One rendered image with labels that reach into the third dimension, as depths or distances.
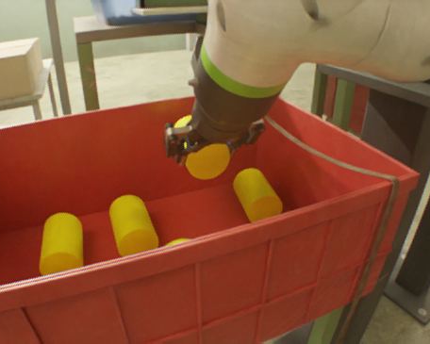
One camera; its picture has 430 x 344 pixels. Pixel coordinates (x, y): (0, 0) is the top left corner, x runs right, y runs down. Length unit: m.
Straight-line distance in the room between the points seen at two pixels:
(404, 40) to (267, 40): 0.11
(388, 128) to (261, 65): 0.42
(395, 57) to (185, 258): 0.24
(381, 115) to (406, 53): 0.37
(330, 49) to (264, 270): 0.23
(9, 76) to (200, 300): 1.79
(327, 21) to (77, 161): 0.53
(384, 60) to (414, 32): 0.03
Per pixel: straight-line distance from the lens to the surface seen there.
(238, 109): 0.33
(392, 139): 0.66
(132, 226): 0.56
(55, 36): 2.28
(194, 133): 0.43
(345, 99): 1.08
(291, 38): 0.25
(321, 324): 0.63
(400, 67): 0.31
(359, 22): 0.26
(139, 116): 0.64
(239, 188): 0.68
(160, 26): 0.95
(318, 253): 0.41
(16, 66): 1.99
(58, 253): 0.55
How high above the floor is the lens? 1.03
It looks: 30 degrees down
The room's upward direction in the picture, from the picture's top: straight up
